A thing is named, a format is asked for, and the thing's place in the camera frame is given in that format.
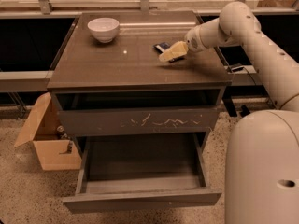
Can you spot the white ceramic bowl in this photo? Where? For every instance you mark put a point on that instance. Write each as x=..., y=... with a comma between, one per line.
x=104, y=29

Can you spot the black wheeled stand base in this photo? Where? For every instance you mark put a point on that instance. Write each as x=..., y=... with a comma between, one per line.
x=244, y=111

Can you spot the metal window railing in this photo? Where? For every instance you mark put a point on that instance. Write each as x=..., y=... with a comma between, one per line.
x=140, y=0

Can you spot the open cardboard box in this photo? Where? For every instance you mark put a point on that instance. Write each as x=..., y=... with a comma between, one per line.
x=44, y=130

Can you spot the scratched grey upper drawer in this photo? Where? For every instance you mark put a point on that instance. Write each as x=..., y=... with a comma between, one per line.
x=90, y=113

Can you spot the grey drawer cabinet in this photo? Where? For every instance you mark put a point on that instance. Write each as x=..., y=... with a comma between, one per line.
x=130, y=63

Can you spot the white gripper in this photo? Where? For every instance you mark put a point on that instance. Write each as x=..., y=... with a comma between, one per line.
x=193, y=41

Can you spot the open grey lower drawer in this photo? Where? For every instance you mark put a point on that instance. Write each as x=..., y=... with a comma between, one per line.
x=136, y=172

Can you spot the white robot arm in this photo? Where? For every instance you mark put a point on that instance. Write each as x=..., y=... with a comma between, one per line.
x=262, y=158

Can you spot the blue rxbar wrapper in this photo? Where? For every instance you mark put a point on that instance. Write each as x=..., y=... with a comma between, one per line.
x=162, y=47

